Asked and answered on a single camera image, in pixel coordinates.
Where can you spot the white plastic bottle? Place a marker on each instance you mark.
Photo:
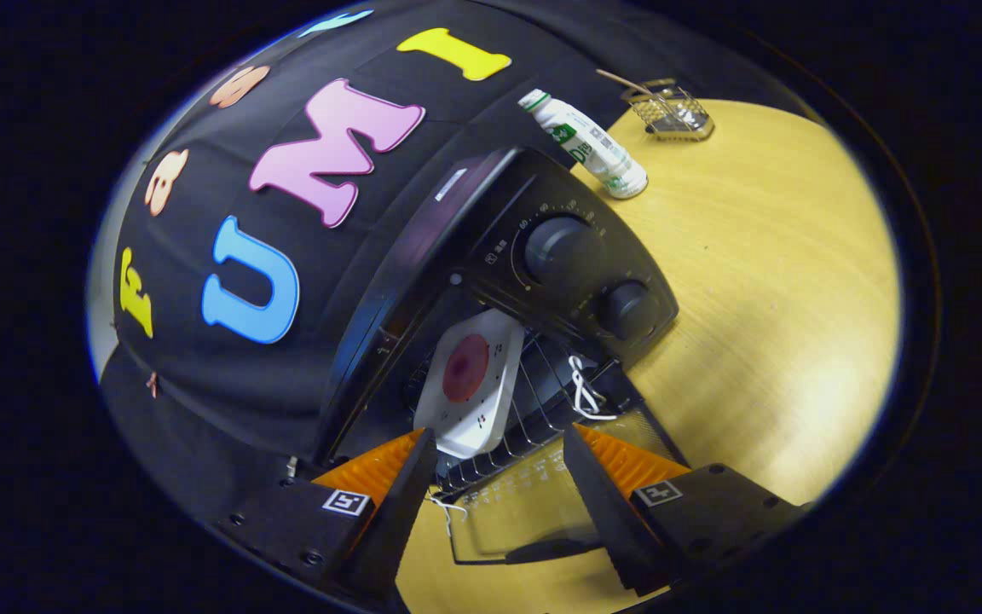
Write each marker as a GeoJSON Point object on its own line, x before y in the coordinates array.
{"type": "Point", "coordinates": [593, 149]}

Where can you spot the black backdrop cloth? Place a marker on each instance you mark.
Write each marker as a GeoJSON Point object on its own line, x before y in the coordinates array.
{"type": "Point", "coordinates": [201, 384]}

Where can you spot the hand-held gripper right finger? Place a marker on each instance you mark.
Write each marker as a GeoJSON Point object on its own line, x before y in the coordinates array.
{"type": "Point", "coordinates": [610, 512]}

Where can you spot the round pink food slice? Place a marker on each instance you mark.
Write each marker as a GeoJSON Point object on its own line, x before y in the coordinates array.
{"type": "Point", "coordinates": [465, 368]}

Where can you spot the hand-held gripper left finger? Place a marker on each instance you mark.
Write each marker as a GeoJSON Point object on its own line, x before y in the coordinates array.
{"type": "Point", "coordinates": [389, 529]}

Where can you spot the wooden stick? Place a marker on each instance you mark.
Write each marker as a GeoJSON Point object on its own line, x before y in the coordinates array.
{"type": "Point", "coordinates": [619, 80]}

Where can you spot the red clip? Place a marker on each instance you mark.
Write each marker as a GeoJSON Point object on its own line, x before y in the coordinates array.
{"type": "Point", "coordinates": [152, 384]}

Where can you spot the white square plate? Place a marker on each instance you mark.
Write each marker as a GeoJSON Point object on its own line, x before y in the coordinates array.
{"type": "Point", "coordinates": [474, 426]}

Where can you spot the black toaster oven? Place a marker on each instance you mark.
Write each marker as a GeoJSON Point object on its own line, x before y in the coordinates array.
{"type": "Point", "coordinates": [499, 200]}

